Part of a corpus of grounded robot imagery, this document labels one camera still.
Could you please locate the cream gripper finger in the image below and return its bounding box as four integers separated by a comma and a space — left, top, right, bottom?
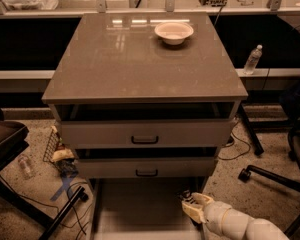
182, 201, 194, 214
192, 192, 214, 206

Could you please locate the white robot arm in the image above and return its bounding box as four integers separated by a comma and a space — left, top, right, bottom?
179, 190, 289, 240

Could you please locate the middle grey drawer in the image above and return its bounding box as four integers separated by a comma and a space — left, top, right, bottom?
75, 157, 217, 178

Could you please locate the grey drawer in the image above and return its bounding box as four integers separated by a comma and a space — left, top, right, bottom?
75, 157, 217, 178
57, 119, 234, 149

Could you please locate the top grey drawer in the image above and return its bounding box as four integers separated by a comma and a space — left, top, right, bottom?
57, 119, 234, 149

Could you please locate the open bottom drawer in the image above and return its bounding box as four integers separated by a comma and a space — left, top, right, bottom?
86, 178, 206, 240

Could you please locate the grey drawer cabinet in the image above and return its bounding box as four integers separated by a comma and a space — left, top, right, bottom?
41, 11, 249, 240

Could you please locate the clear plastic water bottle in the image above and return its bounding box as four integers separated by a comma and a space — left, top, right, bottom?
243, 44, 263, 75

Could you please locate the plastic bottle on floor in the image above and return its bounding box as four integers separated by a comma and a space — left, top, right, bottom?
18, 154, 35, 179

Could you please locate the black chair left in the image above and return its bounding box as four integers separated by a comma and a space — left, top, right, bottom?
0, 109, 85, 240

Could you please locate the black floor cable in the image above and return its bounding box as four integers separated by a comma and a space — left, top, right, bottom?
218, 128, 253, 162

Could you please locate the wire basket with snacks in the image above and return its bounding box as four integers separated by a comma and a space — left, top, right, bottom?
43, 126, 78, 176

